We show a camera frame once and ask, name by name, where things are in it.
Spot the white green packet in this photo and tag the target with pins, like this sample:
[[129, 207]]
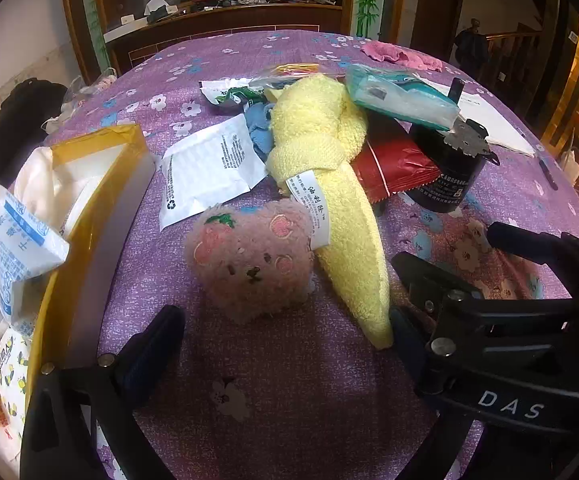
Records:
[[224, 92]]

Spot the white blue desiccant packet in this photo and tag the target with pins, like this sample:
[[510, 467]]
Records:
[[19, 245]]

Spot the red snack packet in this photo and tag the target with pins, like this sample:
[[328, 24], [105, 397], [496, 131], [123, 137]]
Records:
[[394, 165]]

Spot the wooden door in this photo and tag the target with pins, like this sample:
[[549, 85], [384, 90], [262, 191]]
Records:
[[437, 5]]

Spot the white paper sheet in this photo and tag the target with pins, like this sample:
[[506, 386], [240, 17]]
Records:
[[499, 120]]

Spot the yellow taped box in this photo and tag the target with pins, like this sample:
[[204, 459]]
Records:
[[104, 200]]

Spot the white liner cloth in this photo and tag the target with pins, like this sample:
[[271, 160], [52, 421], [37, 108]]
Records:
[[64, 180]]

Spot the black cylindrical container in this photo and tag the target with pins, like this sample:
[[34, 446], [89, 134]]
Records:
[[444, 180]]

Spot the dark hanging jacket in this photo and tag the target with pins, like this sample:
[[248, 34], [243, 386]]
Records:
[[471, 50]]

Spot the yellow orange box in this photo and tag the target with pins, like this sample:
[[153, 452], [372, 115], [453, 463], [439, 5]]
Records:
[[294, 71]]

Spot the yellow towel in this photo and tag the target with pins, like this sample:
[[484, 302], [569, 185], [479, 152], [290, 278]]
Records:
[[314, 135]]

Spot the blue cloth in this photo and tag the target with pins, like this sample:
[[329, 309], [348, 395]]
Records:
[[259, 127]]

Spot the pink cloth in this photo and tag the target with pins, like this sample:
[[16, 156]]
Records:
[[399, 55]]

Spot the white printed packet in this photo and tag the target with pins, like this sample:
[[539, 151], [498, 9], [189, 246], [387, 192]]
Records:
[[209, 170]]

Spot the lemon print packet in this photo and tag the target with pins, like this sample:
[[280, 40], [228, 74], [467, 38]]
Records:
[[11, 380]]

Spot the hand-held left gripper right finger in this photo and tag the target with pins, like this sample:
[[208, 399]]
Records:
[[407, 340]]

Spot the teal plastic packet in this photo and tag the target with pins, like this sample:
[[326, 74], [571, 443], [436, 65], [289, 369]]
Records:
[[399, 97]]

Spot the black pen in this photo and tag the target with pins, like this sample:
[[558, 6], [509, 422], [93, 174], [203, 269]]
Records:
[[548, 174]]

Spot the black long bag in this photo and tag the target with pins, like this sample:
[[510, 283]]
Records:
[[4, 130]]

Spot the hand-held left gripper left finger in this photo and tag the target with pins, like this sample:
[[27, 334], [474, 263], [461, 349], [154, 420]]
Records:
[[152, 355]]

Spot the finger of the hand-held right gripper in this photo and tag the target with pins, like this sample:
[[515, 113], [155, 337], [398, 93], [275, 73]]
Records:
[[529, 240], [429, 280]]

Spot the metal toothed tool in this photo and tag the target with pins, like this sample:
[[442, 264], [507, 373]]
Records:
[[469, 137]]

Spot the wooden stair railing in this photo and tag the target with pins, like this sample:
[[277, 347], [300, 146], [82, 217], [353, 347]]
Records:
[[514, 60]]

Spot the purple floral tablecloth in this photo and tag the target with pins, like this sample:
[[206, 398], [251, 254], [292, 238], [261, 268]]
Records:
[[289, 385]]

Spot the pink plush bear toy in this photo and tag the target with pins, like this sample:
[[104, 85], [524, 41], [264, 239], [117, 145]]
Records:
[[249, 260]]

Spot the wooden cabinet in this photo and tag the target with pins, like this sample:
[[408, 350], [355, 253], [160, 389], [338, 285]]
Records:
[[209, 22]]

